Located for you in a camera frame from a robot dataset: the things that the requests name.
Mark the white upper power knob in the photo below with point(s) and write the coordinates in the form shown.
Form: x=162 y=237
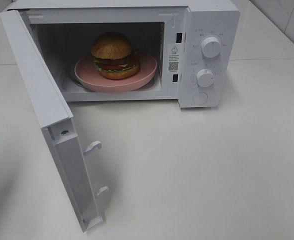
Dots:
x=211 y=46

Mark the glass microwave turntable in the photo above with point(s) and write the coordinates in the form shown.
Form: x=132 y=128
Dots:
x=71 y=83

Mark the white microwave oven body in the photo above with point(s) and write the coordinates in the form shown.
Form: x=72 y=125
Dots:
x=170 y=30

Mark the white microwave door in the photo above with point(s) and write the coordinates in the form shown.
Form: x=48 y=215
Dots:
x=55 y=119

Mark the toy hamburger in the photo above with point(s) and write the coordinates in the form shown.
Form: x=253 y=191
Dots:
x=114 y=56

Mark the pink round plate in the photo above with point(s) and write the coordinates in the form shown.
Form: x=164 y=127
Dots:
x=90 y=78

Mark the white timer knob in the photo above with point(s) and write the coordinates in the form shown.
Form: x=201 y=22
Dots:
x=205 y=78

